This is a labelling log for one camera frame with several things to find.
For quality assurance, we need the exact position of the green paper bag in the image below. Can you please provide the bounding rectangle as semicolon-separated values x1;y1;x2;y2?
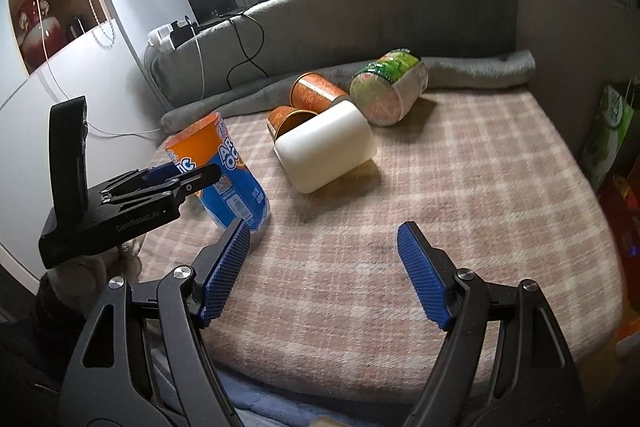
580;79;637;192

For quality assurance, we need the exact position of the large orange patterned cup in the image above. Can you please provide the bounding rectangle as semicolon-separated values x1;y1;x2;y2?
289;72;351;115

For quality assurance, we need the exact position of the red and white ornament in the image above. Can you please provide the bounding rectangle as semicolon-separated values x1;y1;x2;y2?
17;0;67;66

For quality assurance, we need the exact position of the small orange patterned cup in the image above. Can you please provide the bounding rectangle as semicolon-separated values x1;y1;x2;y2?
267;106;318;140

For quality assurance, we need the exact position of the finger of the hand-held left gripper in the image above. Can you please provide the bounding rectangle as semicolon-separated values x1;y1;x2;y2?
102;164;223;208
102;163;174;196

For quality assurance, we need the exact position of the black power adapter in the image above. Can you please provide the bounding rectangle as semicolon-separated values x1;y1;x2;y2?
170;19;202;48

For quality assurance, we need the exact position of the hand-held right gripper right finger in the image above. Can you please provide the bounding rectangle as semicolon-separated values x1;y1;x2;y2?
396;221;596;427

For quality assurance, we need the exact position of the black cable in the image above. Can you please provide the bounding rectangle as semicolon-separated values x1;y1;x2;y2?
197;12;274;90

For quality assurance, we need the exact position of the folded grey blanket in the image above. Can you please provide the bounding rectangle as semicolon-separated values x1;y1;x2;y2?
160;49;537;134

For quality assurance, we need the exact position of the white cable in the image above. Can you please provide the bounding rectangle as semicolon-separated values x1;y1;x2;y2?
0;0;168;140

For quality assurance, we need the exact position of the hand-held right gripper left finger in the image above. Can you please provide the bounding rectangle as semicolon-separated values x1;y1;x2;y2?
59;219;251;427

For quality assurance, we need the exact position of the grey cushion backrest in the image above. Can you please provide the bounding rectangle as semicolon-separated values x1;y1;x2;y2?
144;0;519;108

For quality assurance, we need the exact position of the orange and blue cup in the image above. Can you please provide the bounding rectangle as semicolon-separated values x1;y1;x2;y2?
165;112;272;235

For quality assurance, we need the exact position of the person's left forearm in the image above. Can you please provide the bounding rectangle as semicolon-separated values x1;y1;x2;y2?
20;274;108;358

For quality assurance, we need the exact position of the white cup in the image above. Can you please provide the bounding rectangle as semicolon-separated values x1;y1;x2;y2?
272;99;378;194

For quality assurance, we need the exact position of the person's left hand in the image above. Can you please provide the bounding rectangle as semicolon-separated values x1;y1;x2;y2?
47;243;147;299

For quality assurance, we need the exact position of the blue-grey bed sheet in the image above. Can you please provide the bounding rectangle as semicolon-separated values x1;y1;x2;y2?
215;369;426;427

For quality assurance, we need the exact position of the green-labelled clear jar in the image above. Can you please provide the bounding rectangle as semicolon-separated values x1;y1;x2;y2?
349;49;430;128

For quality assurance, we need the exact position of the red box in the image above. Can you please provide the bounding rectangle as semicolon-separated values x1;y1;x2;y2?
599;174;640;348

